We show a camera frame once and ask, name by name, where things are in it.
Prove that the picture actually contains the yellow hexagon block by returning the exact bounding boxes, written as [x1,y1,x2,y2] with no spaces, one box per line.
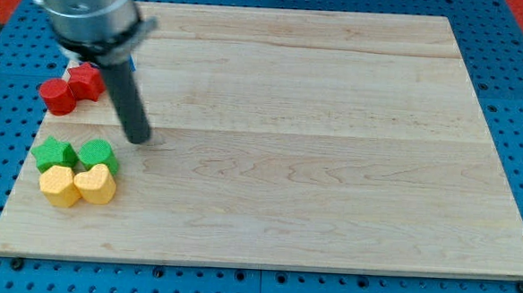
[39,165,81,208]

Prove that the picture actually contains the red cylinder block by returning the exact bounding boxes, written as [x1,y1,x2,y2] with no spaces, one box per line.
[39,78,77,116]

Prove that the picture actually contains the yellow heart block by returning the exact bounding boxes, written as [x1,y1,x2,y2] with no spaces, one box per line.
[74,163,116,205]

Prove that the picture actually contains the green cylinder block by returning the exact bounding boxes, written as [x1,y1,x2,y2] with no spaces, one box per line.
[78,139,120,175]

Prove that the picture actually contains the green star block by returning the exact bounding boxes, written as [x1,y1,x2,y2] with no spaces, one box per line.
[30,136,78,174]

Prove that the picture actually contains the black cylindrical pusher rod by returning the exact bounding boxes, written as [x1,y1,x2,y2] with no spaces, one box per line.
[99,60,152,144]

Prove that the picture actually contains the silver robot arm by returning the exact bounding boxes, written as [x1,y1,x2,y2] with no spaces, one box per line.
[33,0,158,144]

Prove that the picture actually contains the wooden board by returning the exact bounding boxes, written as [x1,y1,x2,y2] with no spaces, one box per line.
[0,2,523,280]

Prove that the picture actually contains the red star block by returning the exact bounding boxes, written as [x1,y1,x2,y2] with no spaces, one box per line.
[67,62,105,102]

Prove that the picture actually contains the blue block behind arm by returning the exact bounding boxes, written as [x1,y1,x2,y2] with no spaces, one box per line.
[129,56,136,72]

